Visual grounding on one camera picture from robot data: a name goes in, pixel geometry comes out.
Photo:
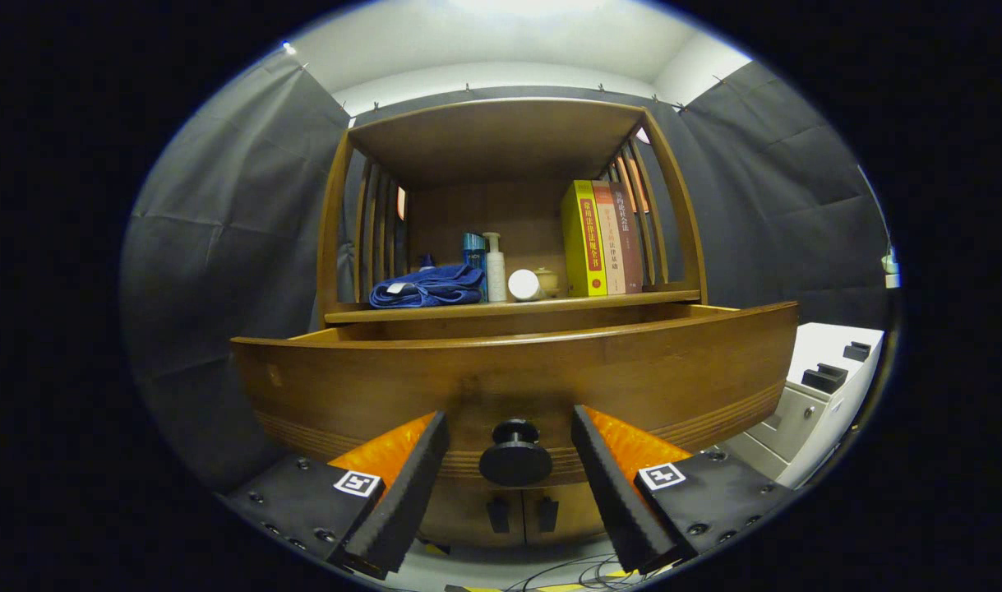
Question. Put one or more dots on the wooden cabinet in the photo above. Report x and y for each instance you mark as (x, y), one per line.
(500, 140)

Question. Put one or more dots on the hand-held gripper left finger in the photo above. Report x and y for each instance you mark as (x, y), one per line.
(410, 493)

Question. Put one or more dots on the black round drawer knob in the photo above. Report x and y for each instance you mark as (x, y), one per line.
(514, 460)

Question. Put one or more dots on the large ceiling light panel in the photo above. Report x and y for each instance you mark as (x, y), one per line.
(525, 4)

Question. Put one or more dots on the blue folded towel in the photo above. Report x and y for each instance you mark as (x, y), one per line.
(435, 286)

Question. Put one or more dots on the wooden drawer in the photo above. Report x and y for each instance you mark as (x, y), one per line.
(632, 378)

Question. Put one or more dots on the brown book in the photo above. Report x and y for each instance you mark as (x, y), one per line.
(630, 238)

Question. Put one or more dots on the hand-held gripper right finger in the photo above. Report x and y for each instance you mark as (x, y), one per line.
(611, 493)

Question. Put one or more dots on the white and orange book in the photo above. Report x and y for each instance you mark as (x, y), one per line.
(609, 238)

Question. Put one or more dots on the white pump bottle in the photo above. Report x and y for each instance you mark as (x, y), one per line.
(496, 271)

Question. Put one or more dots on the wooden countertop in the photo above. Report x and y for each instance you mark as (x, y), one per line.
(550, 306)

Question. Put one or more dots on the small bottle with blue cap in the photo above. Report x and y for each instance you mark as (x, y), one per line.
(427, 261)

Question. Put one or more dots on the wooden cabinet door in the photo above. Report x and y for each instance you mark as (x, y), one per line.
(570, 514)
(464, 518)

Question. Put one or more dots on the white drawer unit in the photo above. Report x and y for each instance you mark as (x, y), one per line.
(829, 403)

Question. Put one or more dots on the white device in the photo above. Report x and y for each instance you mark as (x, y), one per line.
(890, 267)

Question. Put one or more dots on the yellow book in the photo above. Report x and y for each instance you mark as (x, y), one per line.
(577, 238)

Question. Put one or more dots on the white and green tube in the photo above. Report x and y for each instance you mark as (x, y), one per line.
(524, 285)

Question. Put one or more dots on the beige lidded teacup with saucer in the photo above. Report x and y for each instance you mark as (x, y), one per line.
(549, 281)

